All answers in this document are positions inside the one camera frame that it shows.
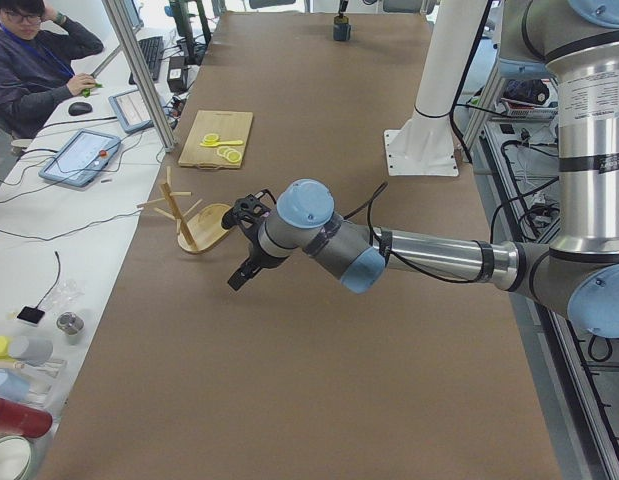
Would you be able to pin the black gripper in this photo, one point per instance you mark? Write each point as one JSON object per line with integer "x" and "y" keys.
{"x": 255, "y": 253}

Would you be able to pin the seated person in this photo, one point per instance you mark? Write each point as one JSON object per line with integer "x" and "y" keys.
{"x": 38, "y": 44}

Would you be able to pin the aluminium frame post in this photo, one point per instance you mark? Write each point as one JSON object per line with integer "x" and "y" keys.
{"x": 123, "y": 29}

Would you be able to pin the grey cup lying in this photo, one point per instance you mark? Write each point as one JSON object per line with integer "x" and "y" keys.
{"x": 31, "y": 350}

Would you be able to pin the yellow plastic knife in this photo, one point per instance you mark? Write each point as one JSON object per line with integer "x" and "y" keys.
{"x": 224, "y": 143}

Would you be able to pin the wooden cup storage rack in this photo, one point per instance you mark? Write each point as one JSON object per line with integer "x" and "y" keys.
{"x": 198, "y": 228}

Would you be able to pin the lemon slice near handle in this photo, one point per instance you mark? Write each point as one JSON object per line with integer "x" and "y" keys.
{"x": 235, "y": 159}

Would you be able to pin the black computer mouse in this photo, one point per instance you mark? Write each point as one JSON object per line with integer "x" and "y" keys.
{"x": 79, "y": 108}

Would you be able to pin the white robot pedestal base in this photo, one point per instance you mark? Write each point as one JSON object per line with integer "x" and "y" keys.
{"x": 424, "y": 145}

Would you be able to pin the bamboo cutting board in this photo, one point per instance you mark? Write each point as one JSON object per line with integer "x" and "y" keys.
{"x": 229, "y": 125}

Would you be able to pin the black power adapter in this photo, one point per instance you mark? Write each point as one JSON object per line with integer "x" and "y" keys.
{"x": 177, "y": 77}

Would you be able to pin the teach pendant tablet far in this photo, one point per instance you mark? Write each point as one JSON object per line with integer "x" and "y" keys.
{"x": 130, "y": 110}

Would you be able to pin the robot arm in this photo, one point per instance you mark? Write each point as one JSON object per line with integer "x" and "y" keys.
{"x": 577, "y": 274}

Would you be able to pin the clear plastic bag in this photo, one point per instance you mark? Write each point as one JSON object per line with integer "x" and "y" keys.
{"x": 66, "y": 293}

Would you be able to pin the red bottle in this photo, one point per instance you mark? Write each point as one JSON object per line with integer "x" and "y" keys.
{"x": 19, "y": 419}

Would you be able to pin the blue cup yellow inside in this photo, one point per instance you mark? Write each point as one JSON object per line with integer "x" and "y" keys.
{"x": 341, "y": 28}

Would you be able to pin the teach pendant tablet near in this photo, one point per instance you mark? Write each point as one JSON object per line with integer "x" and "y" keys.
{"x": 85, "y": 155}

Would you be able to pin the steel cup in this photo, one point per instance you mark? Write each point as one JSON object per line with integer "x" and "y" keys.
{"x": 72, "y": 326}

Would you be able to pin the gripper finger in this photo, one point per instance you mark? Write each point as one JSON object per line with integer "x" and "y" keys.
{"x": 342, "y": 7}

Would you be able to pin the light blue cup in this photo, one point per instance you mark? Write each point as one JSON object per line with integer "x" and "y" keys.
{"x": 12, "y": 386}

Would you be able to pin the teach pendant tablet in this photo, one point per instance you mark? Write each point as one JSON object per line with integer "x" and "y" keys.
{"x": 130, "y": 110}
{"x": 85, "y": 155}

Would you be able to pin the small black square device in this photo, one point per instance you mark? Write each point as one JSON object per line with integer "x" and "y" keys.
{"x": 31, "y": 315}

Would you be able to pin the lemon slice under knife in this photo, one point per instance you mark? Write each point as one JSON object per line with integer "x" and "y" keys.
{"x": 211, "y": 139}

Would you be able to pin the clear plastic tray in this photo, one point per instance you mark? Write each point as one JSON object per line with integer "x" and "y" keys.
{"x": 42, "y": 381}

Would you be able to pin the black keyboard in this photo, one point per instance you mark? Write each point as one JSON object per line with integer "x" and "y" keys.
{"x": 152, "y": 49}

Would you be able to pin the white bowl green rim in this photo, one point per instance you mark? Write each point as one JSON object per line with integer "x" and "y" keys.
{"x": 16, "y": 457}

